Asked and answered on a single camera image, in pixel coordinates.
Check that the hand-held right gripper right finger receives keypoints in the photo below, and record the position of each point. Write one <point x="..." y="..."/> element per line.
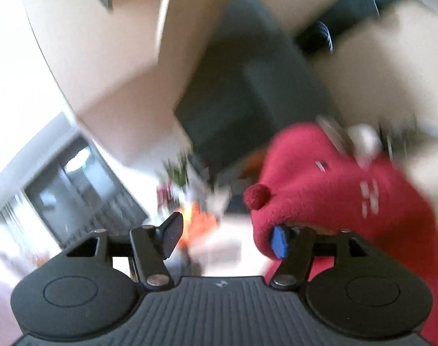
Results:
<point x="280" y="242"/>

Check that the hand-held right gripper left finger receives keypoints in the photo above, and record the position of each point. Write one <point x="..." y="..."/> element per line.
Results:
<point x="172" y="231"/>

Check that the red hooded sweater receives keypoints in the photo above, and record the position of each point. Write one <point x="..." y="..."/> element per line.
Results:
<point x="330" y="194"/>

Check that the orange object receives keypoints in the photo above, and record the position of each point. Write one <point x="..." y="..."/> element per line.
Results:
<point x="201" y="220"/>

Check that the green plant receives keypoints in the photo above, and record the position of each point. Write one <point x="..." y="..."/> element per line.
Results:
<point x="176" y="172"/>

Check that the window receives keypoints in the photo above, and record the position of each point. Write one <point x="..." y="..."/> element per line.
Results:
<point x="74" y="194"/>

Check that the black computer monitor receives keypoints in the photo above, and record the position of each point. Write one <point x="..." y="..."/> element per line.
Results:
<point x="247" y="97"/>

